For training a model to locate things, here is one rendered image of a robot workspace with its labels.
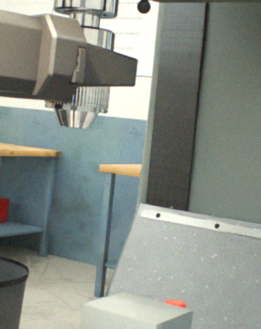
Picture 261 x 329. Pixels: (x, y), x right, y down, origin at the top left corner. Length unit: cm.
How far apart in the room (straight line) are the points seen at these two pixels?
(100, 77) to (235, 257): 40
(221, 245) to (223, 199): 6
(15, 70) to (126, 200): 504
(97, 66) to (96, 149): 514
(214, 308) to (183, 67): 30
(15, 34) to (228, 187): 47
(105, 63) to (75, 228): 530
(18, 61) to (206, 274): 46
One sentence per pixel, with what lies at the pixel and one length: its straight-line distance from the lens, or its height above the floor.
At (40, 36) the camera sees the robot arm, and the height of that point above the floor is 125.
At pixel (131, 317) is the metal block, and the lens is 47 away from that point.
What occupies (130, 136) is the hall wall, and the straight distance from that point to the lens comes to 545.
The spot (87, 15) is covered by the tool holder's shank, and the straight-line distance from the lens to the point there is 51.
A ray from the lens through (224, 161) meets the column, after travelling 86.
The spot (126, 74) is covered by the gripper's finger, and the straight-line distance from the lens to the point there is 50.
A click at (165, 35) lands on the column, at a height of 132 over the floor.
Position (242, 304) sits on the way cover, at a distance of 82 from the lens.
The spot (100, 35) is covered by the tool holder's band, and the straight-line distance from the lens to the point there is 50.
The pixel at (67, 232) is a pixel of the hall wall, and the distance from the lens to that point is 582.
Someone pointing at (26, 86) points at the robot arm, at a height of 122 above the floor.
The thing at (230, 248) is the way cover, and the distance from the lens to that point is 84.
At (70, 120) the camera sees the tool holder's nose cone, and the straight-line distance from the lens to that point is 50.
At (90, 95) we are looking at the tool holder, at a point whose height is 122.
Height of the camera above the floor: 121
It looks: 3 degrees down
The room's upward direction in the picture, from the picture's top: 6 degrees clockwise
